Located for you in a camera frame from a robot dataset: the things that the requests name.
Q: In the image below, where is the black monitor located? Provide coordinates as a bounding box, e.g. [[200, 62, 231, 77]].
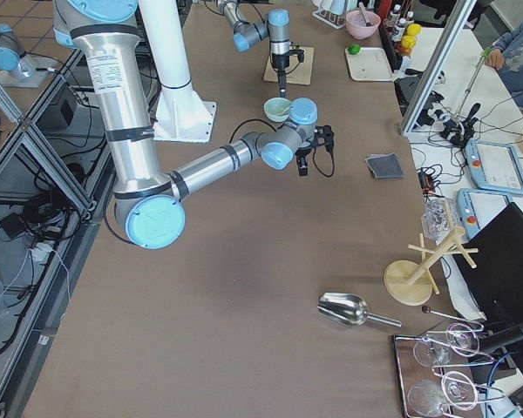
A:
[[454, 203, 523, 323]]

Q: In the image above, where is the white ceramic spoon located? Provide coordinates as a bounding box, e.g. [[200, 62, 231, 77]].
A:
[[271, 105, 290, 122]]

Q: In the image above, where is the light green bowl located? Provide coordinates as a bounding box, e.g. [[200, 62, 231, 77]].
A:
[[263, 98, 292, 122]]

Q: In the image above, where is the steel muddler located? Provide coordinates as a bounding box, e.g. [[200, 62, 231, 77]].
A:
[[358, 2, 372, 27]]

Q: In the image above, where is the wooden mug tree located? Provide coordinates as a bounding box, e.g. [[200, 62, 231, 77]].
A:
[[384, 201, 479, 306]]

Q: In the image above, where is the green lime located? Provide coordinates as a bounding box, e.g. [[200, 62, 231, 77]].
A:
[[348, 44, 361, 55]]

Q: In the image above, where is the bamboo cutting board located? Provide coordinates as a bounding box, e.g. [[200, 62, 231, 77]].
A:
[[262, 46, 315, 85]]

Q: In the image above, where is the wine glass rack tray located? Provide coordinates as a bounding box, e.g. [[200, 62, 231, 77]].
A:
[[392, 322, 510, 417]]

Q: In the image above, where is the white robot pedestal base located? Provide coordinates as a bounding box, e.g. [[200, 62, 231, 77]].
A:
[[139, 0, 216, 144]]

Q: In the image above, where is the pink bowl with ice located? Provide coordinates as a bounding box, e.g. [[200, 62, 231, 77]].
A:
[[345, 10, 382, 40]]

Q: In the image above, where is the blue teach pendant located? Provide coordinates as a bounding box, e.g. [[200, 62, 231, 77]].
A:
[[465, 140, 523, 196], [457, 188, 513, 239]]

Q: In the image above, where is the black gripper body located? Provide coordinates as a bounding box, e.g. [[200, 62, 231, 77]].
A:
[[295, 138, 318, 161], [269, 51, 291, 76]]

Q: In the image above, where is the metal ice scoop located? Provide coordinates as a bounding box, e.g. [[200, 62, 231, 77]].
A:
[[317, 292, 402, 327]]

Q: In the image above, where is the aluminium frame post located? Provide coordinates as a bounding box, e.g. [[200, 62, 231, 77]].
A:
[[399, 0, 477, 137]]

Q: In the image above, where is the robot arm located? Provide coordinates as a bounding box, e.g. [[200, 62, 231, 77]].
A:
[[216, 1, 292, 98], [54, 1, 317, 249]]

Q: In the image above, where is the cream rabbit tray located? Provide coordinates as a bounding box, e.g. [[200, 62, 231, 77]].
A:
[[344, 47, 393, 82]]

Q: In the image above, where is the grey folded cloth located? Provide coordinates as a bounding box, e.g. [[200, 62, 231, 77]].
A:
[[365, 153, 404, 179]]

